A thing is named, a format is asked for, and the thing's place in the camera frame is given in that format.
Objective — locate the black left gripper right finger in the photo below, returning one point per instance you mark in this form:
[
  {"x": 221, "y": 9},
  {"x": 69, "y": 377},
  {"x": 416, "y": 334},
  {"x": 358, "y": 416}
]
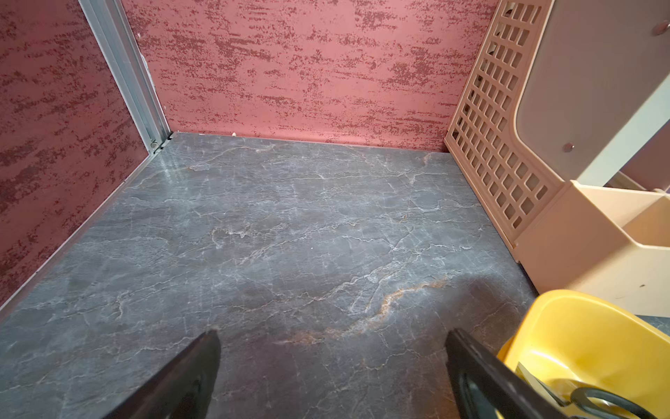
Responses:
[{"x": 484, "y": 387}]

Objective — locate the beige plastic file organizer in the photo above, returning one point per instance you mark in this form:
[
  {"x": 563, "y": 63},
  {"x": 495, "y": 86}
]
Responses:
[{"x": 561, "y": 96}]

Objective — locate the yellow plastic storage tray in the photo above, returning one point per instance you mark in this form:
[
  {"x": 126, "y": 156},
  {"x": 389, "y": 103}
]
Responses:
[{"x": 569, "y": 339}]

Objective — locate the aluminium left corner post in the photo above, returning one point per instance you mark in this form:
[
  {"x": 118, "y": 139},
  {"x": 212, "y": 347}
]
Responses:
[{"x": 129, "y": 68}]

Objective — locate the black handled scissors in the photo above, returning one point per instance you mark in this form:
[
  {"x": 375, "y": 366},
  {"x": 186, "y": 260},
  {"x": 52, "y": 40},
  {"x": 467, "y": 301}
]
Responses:
[{"x": 586, "y": 402}]

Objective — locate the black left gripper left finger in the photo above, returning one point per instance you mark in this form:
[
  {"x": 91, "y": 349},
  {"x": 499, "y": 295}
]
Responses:
[{"x": 182, "y": 388}]

